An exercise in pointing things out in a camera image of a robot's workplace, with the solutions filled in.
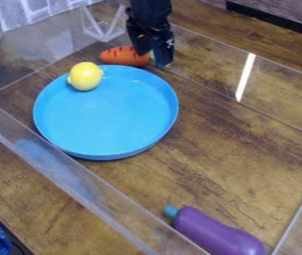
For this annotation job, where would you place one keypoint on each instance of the clear acrylic corner bracket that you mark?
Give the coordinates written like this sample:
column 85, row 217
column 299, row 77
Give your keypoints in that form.
column 100, row 30

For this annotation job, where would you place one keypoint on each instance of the clear acrylic enclosure wall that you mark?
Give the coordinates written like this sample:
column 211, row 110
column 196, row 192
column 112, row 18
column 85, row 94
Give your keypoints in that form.
column 228, row 160

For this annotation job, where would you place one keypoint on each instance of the blue round tray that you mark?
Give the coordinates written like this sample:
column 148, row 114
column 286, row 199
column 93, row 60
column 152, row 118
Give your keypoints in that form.
column 111, row 122

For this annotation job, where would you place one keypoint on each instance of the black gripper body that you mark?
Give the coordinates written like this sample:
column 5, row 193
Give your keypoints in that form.
column 147, row 18

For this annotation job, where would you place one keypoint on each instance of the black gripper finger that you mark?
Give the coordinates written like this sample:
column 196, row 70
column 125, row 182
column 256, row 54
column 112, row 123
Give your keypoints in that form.
column 161, row 47
column 139, row 38

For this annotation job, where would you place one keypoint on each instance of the white patterned curtain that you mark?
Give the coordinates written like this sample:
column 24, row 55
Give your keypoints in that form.
column 22, row 12

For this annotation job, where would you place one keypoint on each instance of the yellow toy lemon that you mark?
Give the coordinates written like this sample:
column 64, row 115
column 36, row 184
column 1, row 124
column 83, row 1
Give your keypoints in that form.
column 84, row 76

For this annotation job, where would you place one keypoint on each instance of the purple toy eggplant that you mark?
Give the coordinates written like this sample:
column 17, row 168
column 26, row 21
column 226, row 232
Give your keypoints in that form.
column 215, row 237

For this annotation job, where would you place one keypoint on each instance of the orange toy carrot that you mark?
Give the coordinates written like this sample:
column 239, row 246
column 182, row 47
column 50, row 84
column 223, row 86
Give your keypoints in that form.
column 124, row 55

